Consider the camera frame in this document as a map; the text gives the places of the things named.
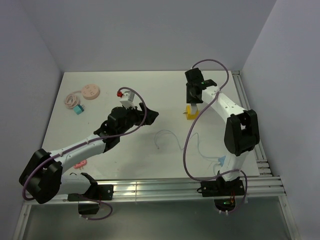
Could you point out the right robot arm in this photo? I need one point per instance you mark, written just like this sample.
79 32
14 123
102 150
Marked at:
241 133

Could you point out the light blue charger plug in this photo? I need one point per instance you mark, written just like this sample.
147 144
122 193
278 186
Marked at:
221 160

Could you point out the pink round power strip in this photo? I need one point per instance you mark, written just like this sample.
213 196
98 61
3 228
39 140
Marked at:
90 91

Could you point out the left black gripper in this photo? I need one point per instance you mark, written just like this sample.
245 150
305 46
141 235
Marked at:
138 114

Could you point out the yellow cube power adapter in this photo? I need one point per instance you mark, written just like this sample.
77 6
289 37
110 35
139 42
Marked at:
191 111

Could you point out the aluminium right side rail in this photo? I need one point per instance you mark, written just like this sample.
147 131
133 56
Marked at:
261 159

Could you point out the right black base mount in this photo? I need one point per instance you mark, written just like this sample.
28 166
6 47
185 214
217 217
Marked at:
223 192

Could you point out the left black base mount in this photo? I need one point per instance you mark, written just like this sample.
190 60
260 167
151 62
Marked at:
96 193

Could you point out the teal plug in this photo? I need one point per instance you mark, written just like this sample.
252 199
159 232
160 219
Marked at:
78 109

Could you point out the pink flat plug adapter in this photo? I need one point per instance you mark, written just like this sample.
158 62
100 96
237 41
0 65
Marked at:
80 165

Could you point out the aluminium front rail frame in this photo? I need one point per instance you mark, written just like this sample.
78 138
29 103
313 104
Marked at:
169 209

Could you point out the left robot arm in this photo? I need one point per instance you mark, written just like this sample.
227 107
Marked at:
42 179

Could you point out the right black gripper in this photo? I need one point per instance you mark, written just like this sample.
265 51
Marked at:
189 99

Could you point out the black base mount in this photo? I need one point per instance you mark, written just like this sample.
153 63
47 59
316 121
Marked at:
223 192
96 193

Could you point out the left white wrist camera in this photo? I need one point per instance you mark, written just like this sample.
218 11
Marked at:
126 99

